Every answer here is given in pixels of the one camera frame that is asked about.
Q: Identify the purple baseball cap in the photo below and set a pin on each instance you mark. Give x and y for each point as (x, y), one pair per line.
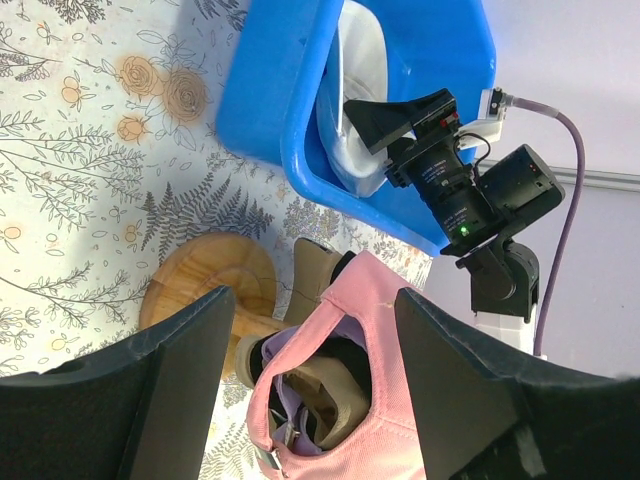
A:
(288, 350)

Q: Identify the aluminium enclosure frame post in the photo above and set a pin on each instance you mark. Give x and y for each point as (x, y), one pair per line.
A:
(600, 180)

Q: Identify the black baseball cap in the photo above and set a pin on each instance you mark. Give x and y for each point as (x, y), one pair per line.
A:
(324, 399)

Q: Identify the blue plastic bin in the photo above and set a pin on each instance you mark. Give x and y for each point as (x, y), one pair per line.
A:
(298, 67)

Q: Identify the floral table mat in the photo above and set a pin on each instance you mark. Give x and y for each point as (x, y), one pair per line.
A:
(110, 160)

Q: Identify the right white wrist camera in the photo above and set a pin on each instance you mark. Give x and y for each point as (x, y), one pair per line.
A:
(487, 128)

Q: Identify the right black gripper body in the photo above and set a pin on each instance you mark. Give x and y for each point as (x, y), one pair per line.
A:
(473, 207)

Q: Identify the wooden hat stand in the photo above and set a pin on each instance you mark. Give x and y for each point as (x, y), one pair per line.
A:
(205, 263)

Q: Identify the beige baseball cap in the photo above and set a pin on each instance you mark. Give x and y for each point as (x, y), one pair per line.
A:
(315, 268)

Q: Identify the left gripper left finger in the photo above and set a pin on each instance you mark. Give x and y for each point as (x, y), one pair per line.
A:
(138, 409)

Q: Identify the pink baseball cap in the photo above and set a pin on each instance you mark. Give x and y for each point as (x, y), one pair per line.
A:
(385, 445)

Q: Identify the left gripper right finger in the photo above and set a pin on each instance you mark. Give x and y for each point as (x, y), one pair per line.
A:
(486, 410)

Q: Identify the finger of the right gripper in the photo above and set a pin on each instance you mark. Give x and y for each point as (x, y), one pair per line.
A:
(380, 124)

